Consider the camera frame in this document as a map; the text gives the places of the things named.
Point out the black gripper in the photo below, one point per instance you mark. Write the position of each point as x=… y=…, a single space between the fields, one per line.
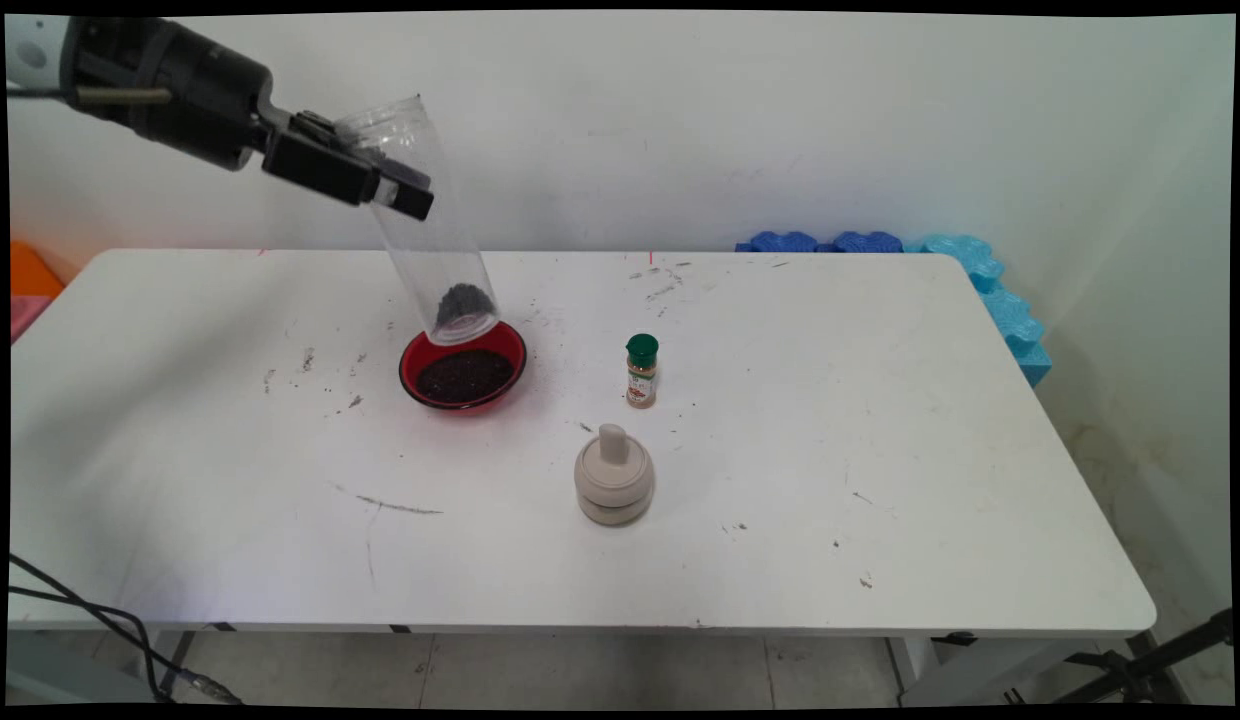
x=180 y=90

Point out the dark blue foam piece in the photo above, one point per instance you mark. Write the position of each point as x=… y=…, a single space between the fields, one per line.
x=868 y=242
x=780 y=242

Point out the clear plastic jar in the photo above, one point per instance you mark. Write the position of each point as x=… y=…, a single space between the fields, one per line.
x=430 y=260

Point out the orange foam block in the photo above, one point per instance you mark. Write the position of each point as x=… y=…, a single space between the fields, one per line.
x=30 y=272

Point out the pink foam block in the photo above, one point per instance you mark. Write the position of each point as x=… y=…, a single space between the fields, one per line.
x=25 y=315

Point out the white table leg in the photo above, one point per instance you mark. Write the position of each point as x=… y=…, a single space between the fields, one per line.
x=915 y=660
x=165 y=660

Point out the beige lidded grinder pot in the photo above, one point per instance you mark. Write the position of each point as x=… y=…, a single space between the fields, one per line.
x=613 y=485

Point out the black seeds heap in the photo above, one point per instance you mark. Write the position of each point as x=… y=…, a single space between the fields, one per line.
x=465 y=377
x=462 y=305

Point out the red plastic bowl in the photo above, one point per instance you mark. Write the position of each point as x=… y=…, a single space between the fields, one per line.
x=415 y=365

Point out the black tripod legs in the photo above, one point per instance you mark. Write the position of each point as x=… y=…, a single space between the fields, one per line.
x=1150 y=660

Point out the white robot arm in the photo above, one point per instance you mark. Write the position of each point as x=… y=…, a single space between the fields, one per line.
x=30 y=50

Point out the light blue foam mat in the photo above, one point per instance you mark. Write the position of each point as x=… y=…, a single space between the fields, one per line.
x=1010 y=320

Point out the spice bottle green cap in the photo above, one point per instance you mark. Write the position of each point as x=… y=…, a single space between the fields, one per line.
x=641 y=375

